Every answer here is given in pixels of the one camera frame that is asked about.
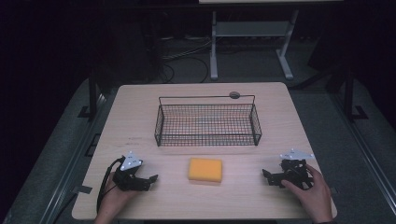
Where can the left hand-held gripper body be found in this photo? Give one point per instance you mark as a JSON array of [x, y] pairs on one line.
[[129, 182]]

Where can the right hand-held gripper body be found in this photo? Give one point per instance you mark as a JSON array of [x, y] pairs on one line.
[[294, 172]]

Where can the orange sponge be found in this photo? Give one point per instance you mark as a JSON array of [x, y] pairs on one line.
[[205, 169]]

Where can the person's left hand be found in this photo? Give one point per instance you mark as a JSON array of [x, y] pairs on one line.
[[113, 200]]

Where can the person's right hand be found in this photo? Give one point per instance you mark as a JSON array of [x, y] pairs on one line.
[[316, 199]]

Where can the grey tape piece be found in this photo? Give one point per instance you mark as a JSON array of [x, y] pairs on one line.
[[82, 189]]

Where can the round grey table cap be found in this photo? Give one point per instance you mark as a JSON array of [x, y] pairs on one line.
[[234, 95]]

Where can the aluminium rail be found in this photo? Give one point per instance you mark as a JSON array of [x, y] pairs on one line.
[[73, 161], [364, 146]]

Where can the black metal post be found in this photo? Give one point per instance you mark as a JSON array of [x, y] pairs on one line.
[[349, 93], [92, 93]]

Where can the white metal desk frame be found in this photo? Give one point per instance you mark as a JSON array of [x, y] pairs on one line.
[[252, 28]]

